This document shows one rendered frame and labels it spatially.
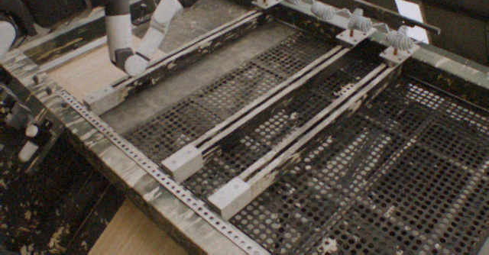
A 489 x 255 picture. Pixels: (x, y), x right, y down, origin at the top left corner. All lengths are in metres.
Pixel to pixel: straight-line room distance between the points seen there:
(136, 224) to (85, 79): 0.71
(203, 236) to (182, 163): 0.29
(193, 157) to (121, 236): 0.47
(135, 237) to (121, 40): 0.72
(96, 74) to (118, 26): 0.51
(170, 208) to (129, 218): 0.40
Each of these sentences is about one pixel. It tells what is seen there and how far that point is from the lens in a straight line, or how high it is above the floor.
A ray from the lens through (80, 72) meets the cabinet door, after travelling 2.17.
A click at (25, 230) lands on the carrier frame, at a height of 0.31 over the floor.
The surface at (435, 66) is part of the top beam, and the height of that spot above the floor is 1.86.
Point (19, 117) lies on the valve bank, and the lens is 1.92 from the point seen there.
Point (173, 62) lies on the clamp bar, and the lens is 2.03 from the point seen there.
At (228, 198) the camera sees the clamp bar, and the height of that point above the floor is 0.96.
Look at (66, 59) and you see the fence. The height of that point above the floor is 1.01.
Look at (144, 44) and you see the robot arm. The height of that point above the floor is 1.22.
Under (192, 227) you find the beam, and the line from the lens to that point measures 1.36.
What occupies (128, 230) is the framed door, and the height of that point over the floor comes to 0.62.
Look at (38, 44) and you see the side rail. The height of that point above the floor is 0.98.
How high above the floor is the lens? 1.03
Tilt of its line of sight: 8 degrees up
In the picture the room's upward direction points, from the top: 35 degrees clockwise
